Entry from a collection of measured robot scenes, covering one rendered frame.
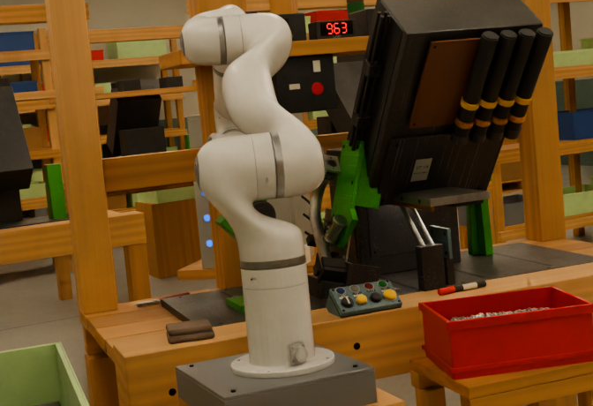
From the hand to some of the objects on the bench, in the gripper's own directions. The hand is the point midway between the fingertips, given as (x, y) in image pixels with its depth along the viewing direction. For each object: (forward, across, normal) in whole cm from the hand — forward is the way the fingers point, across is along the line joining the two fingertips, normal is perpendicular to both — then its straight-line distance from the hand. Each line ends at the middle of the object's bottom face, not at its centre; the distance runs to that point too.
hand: (326, 169), depth 256 cm
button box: (+3, +46, -3) cm, 46 cm away
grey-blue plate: (+29, +28, -5) cm, 41 cm away
